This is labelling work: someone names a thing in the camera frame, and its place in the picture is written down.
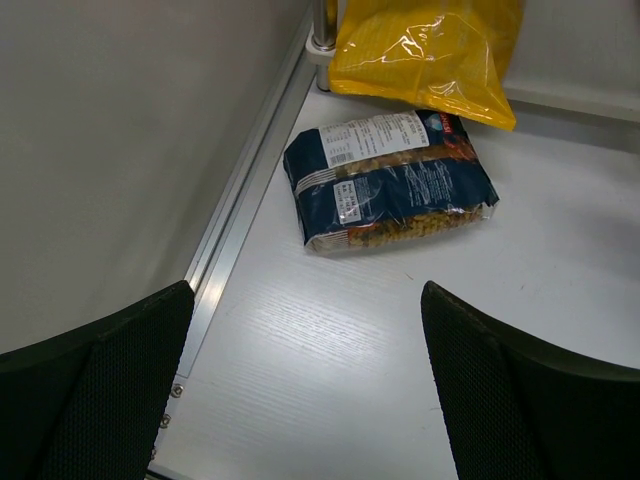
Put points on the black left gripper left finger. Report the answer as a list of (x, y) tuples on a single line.
[(88, 404)]

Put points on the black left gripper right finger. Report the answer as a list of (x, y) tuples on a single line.
[(518, 407)]

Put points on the yellow pasta bag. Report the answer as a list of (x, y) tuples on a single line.
[(449, 56)]

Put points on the dark blue fusilli bag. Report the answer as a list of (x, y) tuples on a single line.
[(388, 178)]

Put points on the aluminium table edge rail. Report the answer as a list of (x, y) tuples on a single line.
[(229, 225)]

